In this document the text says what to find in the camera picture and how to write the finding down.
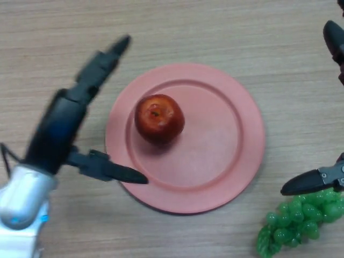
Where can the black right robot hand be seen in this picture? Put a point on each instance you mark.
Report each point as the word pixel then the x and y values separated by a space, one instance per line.
pixel 303 182

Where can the red apple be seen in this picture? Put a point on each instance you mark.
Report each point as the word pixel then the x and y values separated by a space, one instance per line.
pixel 160 119

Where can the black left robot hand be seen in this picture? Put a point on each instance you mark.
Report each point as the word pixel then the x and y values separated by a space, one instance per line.
pixel 53 129

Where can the green grape bunch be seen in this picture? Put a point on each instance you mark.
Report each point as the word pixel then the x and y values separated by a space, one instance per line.
pixel 295 220

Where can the pink round plate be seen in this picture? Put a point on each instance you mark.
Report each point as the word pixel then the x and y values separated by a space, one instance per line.
pixel 209 161

